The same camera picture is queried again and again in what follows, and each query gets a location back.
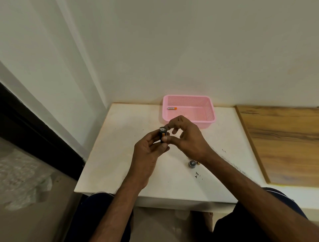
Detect person's left hand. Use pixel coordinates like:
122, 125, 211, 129
124, 129, 171, 190

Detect person's right hand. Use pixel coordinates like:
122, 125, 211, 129
162, 115, 215, 165

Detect black battery holder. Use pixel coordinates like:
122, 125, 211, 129
159, 126, 168, 144

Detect person's right forearm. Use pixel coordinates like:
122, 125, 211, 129
202, 149, 319, 242

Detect person's left forearm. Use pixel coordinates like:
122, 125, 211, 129
89, 178, 145, 242

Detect person's left leg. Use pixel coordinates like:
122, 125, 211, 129
64, 192, 133, 242

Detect person's right foot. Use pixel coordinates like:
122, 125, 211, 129
203, 212, 214, 232

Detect pink plastic basket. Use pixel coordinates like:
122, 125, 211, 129
162, 94, 216, 129

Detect wood-grain board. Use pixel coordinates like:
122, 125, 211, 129
234, 105, 319, 188

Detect clear bubble wrap sheet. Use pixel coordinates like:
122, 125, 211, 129
0, 148, 54, 212

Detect black door frame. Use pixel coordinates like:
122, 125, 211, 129
0, 82, 85, 181

